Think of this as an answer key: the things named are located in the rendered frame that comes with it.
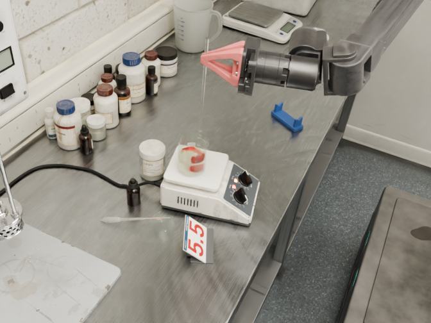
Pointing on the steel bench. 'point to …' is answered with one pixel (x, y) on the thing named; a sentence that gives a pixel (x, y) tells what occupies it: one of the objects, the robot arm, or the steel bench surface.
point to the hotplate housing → (204, 200)
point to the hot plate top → (205, 182)
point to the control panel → (238, 188)
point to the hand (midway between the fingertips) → (205, 58)
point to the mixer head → (10, 62)
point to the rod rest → (287, 118)
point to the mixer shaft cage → (9, 211)
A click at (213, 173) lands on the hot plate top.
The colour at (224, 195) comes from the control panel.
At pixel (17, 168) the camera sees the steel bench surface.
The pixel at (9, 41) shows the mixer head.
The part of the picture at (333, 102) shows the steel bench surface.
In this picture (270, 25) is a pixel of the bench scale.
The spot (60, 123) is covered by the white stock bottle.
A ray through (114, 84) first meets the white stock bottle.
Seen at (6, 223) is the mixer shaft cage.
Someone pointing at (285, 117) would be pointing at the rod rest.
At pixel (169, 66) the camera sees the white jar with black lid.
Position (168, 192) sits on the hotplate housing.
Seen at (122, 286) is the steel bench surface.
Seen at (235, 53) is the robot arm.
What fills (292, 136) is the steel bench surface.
